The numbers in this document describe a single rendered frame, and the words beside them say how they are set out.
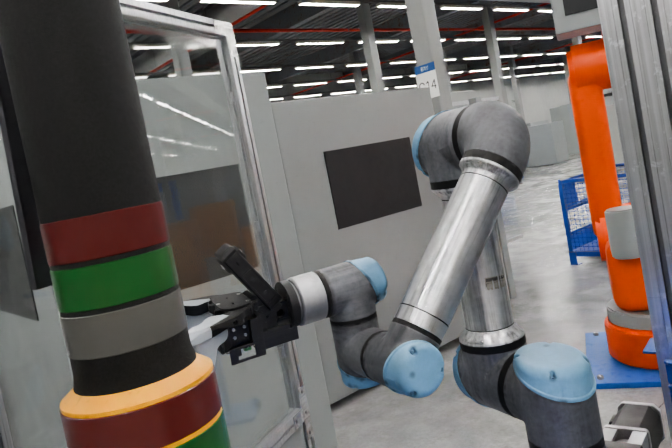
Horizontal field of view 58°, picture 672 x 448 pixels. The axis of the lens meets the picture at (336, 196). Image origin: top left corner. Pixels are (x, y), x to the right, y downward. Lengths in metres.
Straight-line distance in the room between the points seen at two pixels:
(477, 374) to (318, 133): 3.25
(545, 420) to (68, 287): 0.92
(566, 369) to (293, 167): 3.21
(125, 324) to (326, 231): 4.02
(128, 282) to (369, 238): 4.28
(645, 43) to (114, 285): 0.97
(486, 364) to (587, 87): 3.28
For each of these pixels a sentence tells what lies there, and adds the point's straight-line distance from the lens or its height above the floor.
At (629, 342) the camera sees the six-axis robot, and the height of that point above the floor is 0.20.
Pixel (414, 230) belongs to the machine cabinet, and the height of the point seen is 1.00.
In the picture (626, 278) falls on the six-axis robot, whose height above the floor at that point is 0.60.
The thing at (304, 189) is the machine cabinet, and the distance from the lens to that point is 4.09.
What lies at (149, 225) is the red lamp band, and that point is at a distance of 0.18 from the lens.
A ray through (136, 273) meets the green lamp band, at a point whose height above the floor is 1.61.
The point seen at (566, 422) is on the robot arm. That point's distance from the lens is 1.04.
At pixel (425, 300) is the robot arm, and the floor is 1.42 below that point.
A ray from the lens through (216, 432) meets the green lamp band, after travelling 0.19.
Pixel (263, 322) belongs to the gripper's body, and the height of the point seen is 1.42.
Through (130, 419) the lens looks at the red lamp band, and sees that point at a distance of 0.17.
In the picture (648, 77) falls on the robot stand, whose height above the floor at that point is 1.67.
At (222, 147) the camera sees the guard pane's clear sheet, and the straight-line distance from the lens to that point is 1.56.
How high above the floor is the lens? 1.63
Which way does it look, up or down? 3 degrees down
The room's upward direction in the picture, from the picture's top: 11 degrees counter-clockwise
